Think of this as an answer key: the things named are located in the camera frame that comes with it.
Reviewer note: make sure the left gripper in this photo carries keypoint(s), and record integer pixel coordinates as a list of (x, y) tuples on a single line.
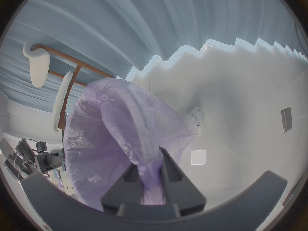
[(51, 160)]

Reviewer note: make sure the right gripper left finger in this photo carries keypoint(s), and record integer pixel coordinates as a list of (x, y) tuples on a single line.
[(120, 191)]

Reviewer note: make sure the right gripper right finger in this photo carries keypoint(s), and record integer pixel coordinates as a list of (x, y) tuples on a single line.
[(182, 191)]

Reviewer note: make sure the purple plastic bag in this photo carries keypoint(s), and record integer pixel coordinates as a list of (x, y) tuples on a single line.
[(96, 141)]

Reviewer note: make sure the white paper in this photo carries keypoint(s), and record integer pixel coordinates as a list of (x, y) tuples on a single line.
[(196, 117)]

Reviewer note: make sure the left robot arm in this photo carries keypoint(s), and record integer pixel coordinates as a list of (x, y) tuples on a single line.
[(24, 153)]

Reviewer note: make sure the pale grey trash bin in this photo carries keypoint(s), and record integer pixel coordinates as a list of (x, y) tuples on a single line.
[(149, 114)]

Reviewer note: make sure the white padded wooden chair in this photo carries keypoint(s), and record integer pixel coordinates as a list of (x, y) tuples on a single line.
[(38, 66)]

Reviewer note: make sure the pale blue curtain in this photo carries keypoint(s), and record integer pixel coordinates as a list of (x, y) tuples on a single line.
[(168, 20)]

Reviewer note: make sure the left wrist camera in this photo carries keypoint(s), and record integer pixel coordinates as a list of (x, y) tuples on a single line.
[(41, 146)]

